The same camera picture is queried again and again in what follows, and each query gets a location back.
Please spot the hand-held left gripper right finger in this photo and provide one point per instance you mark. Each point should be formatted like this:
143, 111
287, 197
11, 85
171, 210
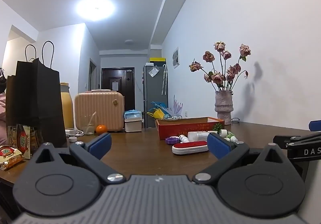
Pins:
219, 147

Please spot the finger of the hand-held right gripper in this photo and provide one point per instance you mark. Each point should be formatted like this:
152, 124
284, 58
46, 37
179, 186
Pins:
296, 140
315, 126

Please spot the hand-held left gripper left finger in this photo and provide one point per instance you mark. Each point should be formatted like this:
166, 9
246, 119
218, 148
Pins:
102, 144

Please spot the green liquid plastic bottle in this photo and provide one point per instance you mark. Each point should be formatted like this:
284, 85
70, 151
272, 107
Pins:
229, 135

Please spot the small white dropper bottle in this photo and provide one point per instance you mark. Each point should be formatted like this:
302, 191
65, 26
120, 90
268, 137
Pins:
237, 140

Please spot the white labelled plastic bottle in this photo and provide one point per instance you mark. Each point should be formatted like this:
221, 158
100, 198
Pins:
198, 136

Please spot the red and white case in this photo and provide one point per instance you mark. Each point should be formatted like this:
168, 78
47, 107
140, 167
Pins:
189, 148

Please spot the red cardboard box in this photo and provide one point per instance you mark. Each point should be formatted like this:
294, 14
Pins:
185, 129

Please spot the purple round case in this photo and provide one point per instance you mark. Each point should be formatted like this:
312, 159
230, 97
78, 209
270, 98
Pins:
171, 140

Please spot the orange fruit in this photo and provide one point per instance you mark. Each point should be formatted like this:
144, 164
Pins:
101, 130

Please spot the clear glass with straw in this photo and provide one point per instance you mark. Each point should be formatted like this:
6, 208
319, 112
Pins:
88, 128

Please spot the small white round cap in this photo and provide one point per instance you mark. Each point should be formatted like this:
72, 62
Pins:
72, 139

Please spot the black eyeglasses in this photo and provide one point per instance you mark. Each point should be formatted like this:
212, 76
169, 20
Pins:
235, 120

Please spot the white tissue box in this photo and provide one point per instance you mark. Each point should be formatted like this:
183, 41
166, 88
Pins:
133, 126

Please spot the pink ribbed suitcase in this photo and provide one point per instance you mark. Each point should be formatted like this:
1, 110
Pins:
100, 108

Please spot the pink textured vase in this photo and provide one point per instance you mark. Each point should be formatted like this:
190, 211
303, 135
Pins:
224, 108

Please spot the yellow thermos jug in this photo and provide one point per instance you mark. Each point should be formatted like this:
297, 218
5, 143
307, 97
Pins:
67, 108

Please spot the dark brown entrance door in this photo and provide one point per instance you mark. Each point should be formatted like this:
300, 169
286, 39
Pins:
117, 88

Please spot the yellow watering can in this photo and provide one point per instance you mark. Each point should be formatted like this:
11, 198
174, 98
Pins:
158, 114

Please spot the blue plastic rack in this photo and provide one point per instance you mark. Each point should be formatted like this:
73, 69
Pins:
159, 104

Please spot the side room door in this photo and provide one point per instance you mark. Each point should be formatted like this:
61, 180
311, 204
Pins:
93, 74

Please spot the dried pink roses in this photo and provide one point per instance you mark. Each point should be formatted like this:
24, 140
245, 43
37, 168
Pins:
218, 77

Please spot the grey refrigerator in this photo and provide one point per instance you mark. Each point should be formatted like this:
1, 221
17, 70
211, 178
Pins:
154, 93

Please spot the black paper bag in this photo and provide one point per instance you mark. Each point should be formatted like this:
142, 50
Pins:
40, 103

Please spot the red and green snack packet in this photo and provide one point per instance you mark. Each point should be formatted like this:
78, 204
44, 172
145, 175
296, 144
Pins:
23, 140

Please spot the folded umbrella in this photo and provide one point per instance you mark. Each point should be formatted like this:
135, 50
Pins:
164, 81

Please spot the paper sheet on refrigerator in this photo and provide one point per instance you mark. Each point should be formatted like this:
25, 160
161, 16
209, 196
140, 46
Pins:
153, 71

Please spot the orange snack packet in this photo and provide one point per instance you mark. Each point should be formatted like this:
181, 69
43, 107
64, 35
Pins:
10, 157

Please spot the yellow and black box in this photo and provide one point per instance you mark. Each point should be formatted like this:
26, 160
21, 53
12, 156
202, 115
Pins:
157, 59

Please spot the small hallway ceiling lamp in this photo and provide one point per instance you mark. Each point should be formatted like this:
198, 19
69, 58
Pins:
129, 42

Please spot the pink cloth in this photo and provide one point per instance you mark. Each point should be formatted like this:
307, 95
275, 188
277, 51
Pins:
2, 111

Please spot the round ceiling light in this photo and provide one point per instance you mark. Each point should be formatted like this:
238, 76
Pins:
95, 8

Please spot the purple feather wall decoration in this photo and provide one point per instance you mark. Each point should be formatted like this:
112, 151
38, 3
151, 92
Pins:
176, 107

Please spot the white wall panel box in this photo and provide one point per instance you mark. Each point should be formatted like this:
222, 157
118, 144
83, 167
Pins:
176, 58

